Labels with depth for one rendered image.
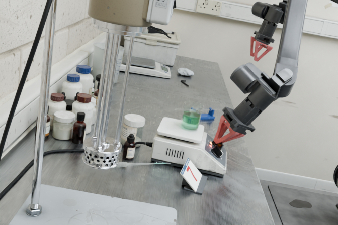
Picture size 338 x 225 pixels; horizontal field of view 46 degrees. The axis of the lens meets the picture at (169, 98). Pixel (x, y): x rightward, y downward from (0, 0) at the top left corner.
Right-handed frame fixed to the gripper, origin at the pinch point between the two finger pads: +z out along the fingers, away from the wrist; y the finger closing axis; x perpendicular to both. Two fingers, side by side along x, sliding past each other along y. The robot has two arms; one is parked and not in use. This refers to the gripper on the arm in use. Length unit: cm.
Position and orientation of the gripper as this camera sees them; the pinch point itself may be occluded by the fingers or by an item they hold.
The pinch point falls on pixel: (218, 140)
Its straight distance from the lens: 111.8
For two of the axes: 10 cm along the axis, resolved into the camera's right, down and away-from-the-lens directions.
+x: 4.8, 6.8, -5.6
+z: -6.4, 7.0, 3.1
